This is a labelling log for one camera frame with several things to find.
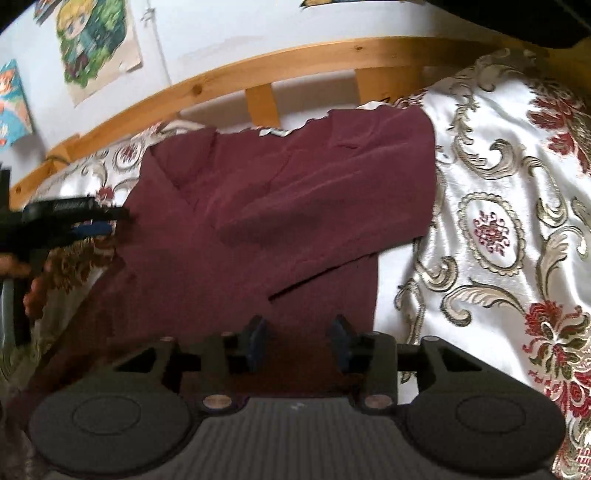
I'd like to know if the blue orange wall poster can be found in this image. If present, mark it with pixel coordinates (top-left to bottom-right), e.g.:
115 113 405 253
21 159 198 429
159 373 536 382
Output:
0 59 36 154

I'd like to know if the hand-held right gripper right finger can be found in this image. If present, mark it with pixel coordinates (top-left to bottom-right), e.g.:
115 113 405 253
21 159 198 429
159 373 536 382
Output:
325 315 484 414

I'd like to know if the small cartoon wall poster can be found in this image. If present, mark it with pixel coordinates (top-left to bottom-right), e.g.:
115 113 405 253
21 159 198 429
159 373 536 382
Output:
32 0 62 20

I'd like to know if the green cartoon wall poster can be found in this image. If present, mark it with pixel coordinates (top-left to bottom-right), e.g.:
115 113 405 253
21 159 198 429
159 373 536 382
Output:
54 0 144 108

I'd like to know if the floral satin bedspread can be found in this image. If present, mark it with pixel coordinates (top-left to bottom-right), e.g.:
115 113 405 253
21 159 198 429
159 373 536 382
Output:
0 48 591 480

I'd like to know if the person's left hand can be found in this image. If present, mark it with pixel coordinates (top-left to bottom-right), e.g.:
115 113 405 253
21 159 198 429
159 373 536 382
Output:
0 253 49 320

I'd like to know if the wooden bed frame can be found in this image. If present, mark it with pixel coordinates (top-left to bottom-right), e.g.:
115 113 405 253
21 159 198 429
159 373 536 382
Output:
9 36 591 200

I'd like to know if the maroon shirt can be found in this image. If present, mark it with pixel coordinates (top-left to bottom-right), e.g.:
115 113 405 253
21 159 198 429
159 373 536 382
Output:
7 107 437 432

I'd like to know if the black jacket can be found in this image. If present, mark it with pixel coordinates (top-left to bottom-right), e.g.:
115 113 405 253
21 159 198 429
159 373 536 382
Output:
424 0 591 51

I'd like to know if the white wall cable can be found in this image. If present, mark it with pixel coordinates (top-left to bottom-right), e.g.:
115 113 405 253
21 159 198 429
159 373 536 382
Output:
140 0 172 88

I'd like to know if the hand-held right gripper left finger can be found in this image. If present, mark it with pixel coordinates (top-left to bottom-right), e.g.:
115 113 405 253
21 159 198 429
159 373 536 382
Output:
110 315 269 414

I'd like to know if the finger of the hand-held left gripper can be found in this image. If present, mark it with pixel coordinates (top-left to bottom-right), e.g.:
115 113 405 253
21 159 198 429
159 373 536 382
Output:
91 206 131 221
68 220 115 238

